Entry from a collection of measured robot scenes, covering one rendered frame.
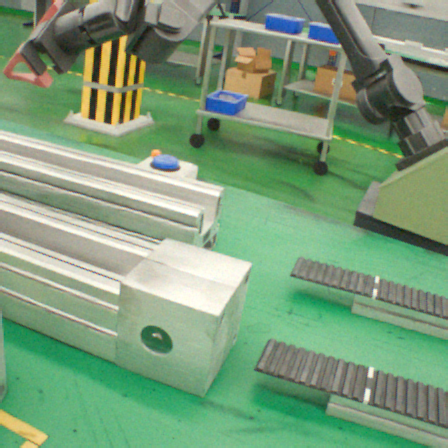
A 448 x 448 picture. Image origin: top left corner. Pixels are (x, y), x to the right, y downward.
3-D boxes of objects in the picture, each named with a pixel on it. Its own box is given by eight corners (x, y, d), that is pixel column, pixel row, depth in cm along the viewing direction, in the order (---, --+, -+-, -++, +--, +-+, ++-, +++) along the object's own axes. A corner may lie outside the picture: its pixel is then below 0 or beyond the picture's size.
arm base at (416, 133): (459, 135, 96) (406, 163, 103) (439, 98, 96) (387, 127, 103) (453, 143, 89) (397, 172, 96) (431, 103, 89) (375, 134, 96)
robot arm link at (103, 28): (114, 14, 64) (140, 39, 69) (122, -25, 66) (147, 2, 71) (73, 30, 67) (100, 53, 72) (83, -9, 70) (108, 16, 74)
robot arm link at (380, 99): (430, 112, 95) (409, 123, 99) (403, 64, 95) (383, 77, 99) (407, 126, 90) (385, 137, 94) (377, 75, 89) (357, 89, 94)
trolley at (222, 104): (328, 154, 402) (356, 22, 358) (326, 177, 352) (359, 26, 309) (195, 125, 414) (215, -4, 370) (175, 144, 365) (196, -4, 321)
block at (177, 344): (243, 328, 58) (259, 252, 54) (203, 398, 48) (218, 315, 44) (166, 303, 60) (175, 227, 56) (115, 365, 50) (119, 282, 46)
